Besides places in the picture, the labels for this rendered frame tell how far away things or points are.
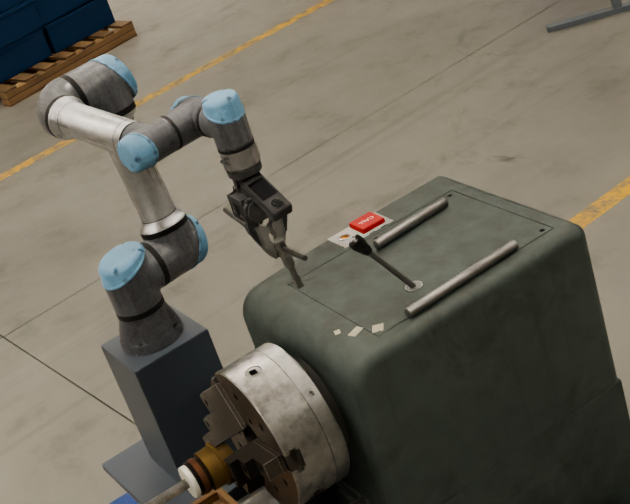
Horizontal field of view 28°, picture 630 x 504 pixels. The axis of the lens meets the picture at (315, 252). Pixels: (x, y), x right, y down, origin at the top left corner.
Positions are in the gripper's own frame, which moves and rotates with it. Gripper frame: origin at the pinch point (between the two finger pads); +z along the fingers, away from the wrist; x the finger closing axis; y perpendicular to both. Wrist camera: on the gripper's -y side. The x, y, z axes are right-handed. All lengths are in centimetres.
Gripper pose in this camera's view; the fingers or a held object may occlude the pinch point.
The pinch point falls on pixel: (278, 253)
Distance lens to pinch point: 256.5
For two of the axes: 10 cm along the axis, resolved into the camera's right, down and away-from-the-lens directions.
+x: -8.0, 4.7, -3.7
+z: 2.8, 8.4, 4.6
